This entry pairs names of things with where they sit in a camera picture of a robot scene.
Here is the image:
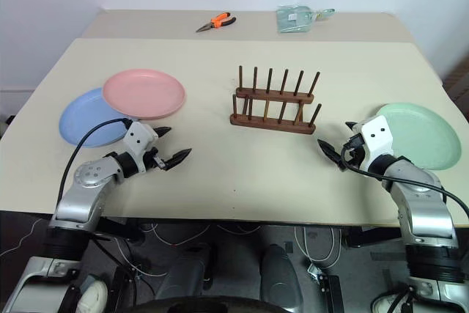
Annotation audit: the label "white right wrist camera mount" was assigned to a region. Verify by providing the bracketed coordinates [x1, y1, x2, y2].
[351, 114, 395, 172]

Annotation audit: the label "orange-handled pliers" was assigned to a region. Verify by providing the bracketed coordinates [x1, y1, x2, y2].
[195, 12, 237, 34]

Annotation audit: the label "brown woven object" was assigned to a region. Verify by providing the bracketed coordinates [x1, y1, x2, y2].
[441, 54, 469, 116]

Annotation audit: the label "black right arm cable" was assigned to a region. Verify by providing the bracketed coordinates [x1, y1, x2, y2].
[340, 143, 469, 221]

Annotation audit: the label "white floor cable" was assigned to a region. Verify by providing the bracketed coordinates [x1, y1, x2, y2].
[0, 216, 45, 257]
[294, 225, 344, 270]

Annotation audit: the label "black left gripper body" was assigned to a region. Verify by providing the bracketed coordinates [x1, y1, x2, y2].
[143, 147, 166, 173]

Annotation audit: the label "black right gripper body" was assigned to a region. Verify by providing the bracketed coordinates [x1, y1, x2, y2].
[339, 133, 368, 172]

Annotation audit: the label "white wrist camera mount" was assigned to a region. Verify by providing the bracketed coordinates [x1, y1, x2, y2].
[122, 121, 160, 174]
[351, 114, 395, 172]

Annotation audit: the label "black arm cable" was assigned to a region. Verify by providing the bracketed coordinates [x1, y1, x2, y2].
[340, 143, 469, 221]
[57, 117, 135, 216]

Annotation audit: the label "white shoe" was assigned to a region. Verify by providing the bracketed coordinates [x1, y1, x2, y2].
[75, 278, 108, 313]
[372, 292, 406, 313]

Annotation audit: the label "pink plate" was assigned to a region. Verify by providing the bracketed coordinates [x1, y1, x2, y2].
[102, 68, 188, 121]

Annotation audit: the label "wooden dish rack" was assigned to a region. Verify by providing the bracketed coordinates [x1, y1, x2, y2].
[229, 65, 324, 136]

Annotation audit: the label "dark rounded shape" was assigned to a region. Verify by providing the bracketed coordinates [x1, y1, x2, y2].
[160, 242, 221, 303]
[259, 243, 302, 303]

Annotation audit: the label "blue plate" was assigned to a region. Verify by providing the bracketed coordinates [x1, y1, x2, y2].
[59, 87, 139, 150]

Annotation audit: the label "green plate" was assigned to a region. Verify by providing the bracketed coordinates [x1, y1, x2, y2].
[375, 103, 462, 172]

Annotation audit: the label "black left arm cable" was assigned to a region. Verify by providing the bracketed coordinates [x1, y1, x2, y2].
[57, 117, 135, 216]

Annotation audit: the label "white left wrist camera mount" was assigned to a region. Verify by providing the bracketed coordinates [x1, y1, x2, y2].
[122, 121, 160, 174]

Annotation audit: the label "black table frame bar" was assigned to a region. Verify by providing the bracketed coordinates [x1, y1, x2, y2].
[343, 225, 408, 248]

